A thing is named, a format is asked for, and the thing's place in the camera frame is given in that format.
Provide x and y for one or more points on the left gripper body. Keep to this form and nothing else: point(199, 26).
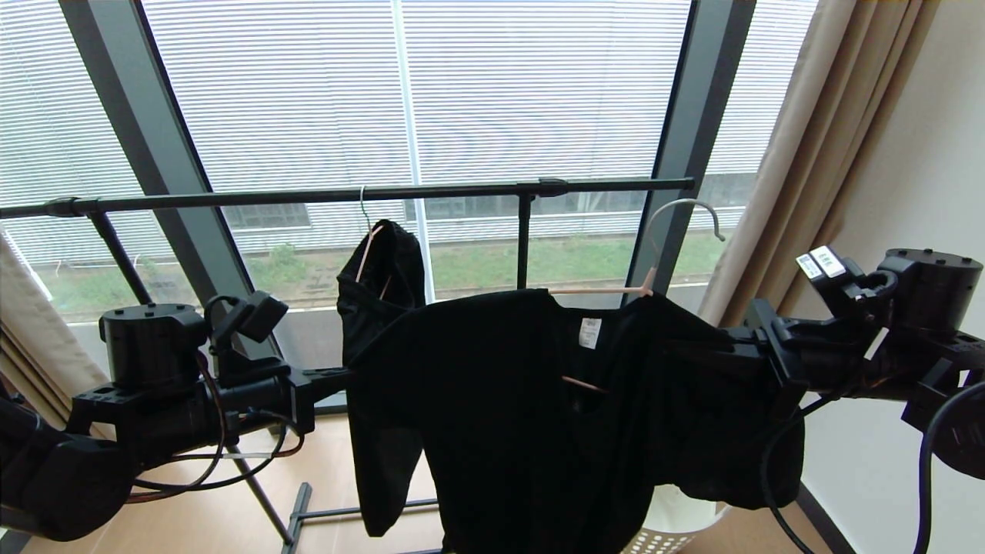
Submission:
point(254, 400)

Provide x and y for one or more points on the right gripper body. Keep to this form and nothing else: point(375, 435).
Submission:
point(823, 354)

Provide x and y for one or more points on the black shorts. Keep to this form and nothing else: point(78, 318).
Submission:
point(385, 261)

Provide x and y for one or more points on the pink clothes hanger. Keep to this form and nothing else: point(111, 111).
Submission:
point(600, 291)
point(368, 246)

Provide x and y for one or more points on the black garment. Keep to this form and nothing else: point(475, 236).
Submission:
point(539, 431)

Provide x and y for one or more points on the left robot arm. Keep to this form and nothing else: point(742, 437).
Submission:
point(77, 469)

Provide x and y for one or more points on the black clothes rack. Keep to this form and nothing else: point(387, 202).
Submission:
point(231, 197)

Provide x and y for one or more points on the white laundry basket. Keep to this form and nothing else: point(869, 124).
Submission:
point(677, 523)

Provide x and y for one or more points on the beige curtain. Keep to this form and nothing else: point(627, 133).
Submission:
point(38, 331)
point(808, 154)

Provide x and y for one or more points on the window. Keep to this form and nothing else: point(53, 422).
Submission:
point(539, 92)

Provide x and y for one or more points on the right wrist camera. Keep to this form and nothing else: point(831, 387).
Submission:
point(839, 277)

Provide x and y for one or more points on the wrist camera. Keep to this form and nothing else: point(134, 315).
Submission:
point(254, 315)
point(839, 277)

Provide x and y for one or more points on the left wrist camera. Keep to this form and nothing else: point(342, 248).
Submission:
point(254, 315)

